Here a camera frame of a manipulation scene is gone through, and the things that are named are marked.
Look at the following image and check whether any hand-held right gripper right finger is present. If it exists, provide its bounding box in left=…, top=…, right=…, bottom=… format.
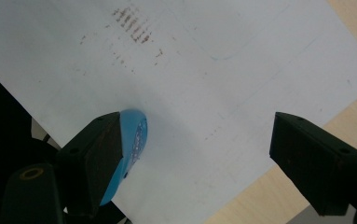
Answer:
left=268, top=111, right=357, bottom=217

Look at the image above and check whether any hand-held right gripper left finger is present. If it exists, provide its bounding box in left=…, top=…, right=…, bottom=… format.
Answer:
left=56, top=111, right=125, bottom=217

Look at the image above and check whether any blue detergent bottle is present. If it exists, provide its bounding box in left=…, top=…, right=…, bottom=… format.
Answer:
left=100, top=108, right=149, bottom=207

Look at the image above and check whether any white paper sheet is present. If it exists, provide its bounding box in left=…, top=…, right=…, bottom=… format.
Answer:
left=0, top=0, right=357, bottom=224

